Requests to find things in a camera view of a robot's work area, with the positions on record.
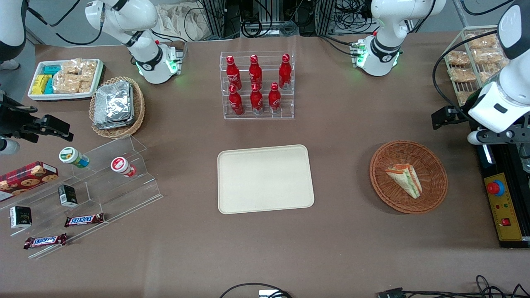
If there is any clear acrylic stepped shelf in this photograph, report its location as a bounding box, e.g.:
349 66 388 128
0 135 163 260

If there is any light oval wicker basket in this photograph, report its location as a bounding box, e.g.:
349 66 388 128
89 76 145 139

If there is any aluminium frame with cables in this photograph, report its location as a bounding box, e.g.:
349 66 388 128
201 0 375 38

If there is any black cable with connector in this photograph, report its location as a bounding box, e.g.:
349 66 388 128
377 275 530 298

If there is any red cola bottle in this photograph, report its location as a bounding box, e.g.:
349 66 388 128
226 55 242 91
229 85 244 116
278 53 292 90
249 54 263 89
268 82 282 114
250 83 264 115

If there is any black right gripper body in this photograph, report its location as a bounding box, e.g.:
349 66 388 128
0 94 42 143

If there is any white rectangular snack tray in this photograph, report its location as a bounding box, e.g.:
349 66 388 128
27 58 104 102

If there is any cream plastic tray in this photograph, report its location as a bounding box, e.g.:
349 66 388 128
217 144 315 215

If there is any small black box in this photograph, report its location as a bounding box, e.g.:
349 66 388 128
58 184 78 207
10 206 33 229

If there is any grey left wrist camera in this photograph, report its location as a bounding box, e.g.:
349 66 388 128
467 127 530 145

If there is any yellow snack pack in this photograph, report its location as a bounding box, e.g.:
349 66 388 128
32 74 51 95

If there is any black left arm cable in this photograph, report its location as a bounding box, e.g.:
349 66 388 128
432 29 498 120

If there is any red tartan cookie box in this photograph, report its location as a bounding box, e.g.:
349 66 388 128
0 161 59 202

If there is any green lid yogurt cup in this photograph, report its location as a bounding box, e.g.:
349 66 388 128
58 147 90 169

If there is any white wire rack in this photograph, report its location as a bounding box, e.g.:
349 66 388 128
443 26 511 106

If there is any brown round wicker basket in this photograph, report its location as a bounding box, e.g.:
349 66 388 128
369 141 448 214

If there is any yellow emergency stop control box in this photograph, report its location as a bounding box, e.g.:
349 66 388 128
484 172 524 242

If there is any black metal machine base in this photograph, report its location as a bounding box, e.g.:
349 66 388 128
474 132 530 249

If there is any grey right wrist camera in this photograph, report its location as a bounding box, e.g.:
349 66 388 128
0 139 20 156

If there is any red lid yogurt cup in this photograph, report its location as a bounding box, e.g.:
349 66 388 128
111 156 137 178

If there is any clear acrylic bottle rack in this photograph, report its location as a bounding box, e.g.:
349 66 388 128
220 51 295 120

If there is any beige cloth bag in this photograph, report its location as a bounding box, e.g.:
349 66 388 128
155 3 212 42

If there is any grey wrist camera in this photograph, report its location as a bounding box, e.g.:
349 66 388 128
467 127 530 145
0 139 20 156

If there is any black looped cable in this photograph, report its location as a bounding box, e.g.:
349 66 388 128
219 283 293 298

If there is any stack of silver foil packs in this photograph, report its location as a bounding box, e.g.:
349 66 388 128
94 80 135 130

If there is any triangle sandwich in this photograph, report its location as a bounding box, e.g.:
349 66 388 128
384 163 423 199

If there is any brown Snickers bar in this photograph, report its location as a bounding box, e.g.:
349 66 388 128
24 233 67 250
64 213 105 228

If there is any clear bag of fried snacks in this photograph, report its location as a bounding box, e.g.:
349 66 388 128
472 48 504 65
466 33 500 50
448 67 477 83
446 50 471 67

